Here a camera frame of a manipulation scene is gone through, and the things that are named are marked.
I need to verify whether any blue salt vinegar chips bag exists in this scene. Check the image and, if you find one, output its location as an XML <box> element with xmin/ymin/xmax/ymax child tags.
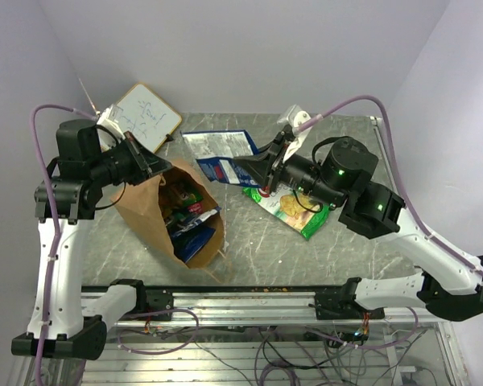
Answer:
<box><xmin>182</xmin><ymin>130</ymin><xmax>259</xmax><ymax>187</ymax></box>

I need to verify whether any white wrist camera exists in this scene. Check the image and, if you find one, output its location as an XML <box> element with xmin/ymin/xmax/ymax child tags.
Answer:
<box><xmin>277</xmin><ymin>105</ymin><xmax>311</xmax><ymax>162</ymax></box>
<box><xmin>97</xmin><ymin>104</ymin><xmax>125</xmax><ymax>141</ymax></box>

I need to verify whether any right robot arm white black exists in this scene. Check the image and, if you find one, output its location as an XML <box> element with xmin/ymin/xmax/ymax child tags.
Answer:
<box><xmin>233</xmin><ymin>129</ymin><xmax>483</xmax><ymax>322</ymax></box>

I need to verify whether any small whiteboard yellow frame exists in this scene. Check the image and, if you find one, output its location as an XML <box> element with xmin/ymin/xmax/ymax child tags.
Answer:
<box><xmin>116</xmin><ymin>83</ymin><xmax>182</xmax><ymax>153</ymax></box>

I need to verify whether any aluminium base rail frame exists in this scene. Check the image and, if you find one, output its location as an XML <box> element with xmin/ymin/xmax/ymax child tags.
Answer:
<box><xmin>23</xmin><ymin>284</ymin><xmax>468</xmax><ymax>386</ymax></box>

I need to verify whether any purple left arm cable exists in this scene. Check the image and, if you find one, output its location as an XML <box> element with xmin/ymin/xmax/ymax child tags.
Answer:
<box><xmin>30</xmin><ymin>104</ymin><xmax>101</xmax><ymax>379</ymax></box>

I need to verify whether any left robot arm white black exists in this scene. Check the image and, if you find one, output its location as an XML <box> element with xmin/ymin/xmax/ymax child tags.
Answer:
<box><xmin>11</xmin><ymin>119</ymin><xmax>172</xmax><ymax>360</ymax></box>

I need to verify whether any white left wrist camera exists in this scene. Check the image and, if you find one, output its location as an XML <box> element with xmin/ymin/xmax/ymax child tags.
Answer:
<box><xmin>97</xmin><ymin>104</ymin><xmax>125</xmax><ymax>141</ymax></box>

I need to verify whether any green snack packet in bag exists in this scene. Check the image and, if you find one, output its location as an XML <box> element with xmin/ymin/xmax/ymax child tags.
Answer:
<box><xmin>159</xmin><ymin>182</ymin><xmax>203</xmax><ymax>213</ymax></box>

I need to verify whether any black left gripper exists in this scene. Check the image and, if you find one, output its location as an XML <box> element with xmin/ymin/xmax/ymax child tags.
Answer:
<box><xmin>89</xmin><ymin>130</ymin><xmax>173</xmax><ymax>187</ymax></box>

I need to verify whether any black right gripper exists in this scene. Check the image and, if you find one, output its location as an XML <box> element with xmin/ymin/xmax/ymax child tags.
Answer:
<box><xmin>233</xmin><ymin>132</ymin><xmax>345</xmax><ymax>208</ymax></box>

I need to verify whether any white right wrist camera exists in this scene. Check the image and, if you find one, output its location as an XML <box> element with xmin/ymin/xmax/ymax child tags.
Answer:
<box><xmin>277</xmin><ymin>105</ymin><xmax>311</xmax><ymax>162</ymax></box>

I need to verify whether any green cassava chips bag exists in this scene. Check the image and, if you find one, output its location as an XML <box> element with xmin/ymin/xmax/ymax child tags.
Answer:
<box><xmin>242</xmin><ymin>184</ymin><xmax>329</xmax><ymax>240</ymax></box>

